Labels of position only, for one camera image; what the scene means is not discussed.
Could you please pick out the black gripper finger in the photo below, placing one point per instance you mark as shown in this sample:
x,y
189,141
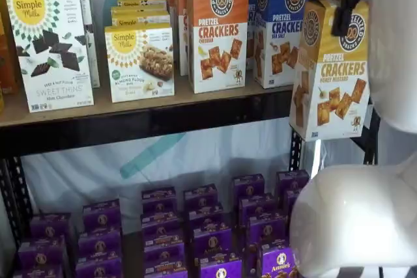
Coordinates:
x,y
341,22

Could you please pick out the yellow white pretzel crackers box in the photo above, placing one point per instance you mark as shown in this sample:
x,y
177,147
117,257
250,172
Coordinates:
x,y
339,95

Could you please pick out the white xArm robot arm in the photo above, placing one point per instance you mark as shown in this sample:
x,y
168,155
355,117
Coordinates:
x,y
352,219

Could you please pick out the blue pretzel crackers box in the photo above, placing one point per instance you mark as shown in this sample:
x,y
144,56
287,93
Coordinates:
x,y
277,47
251,30

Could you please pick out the purple Annie's box teal band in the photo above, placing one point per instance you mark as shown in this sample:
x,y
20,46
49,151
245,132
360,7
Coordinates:
x,y
291,182
290,204

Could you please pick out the bare particle board shelf panel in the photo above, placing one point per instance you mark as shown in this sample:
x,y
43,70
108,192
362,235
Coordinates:
x,y
182,100

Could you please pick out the Simple Mills almond bars box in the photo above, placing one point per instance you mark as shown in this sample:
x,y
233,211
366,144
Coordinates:
x,y
143,3
140,17
140,69

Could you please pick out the purple Annie's box brown band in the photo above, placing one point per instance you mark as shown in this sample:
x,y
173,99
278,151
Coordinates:
x,y
248,187
277,263
267,230
257,208

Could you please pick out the black metal shelf beam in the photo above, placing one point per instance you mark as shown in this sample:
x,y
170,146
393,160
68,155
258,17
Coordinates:
x,y
163,125

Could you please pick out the purple Annie's box orange band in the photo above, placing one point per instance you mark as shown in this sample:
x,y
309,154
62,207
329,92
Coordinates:
x,y
200,196
221,269
212,242
206,217

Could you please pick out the Simple Mills Sweet Thins box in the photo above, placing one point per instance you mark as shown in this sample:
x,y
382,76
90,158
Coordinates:
x,y
92,47
49,63

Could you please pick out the purple Annie's macaroni box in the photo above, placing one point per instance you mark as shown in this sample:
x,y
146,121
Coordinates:
x,y
37,272
159,200
163,252
50,226
99,243
160,226
40,253
98,269
166,273
101,214

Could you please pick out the wooden metal shelf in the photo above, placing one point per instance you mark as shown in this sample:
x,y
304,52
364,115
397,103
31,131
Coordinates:
x,y
81,174

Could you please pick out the plain orange snack box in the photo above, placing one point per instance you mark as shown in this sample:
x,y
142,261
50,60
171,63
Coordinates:
x,y
8,47

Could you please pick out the purple Annie's snack boxes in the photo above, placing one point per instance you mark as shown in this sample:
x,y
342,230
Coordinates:
x,y
132,253

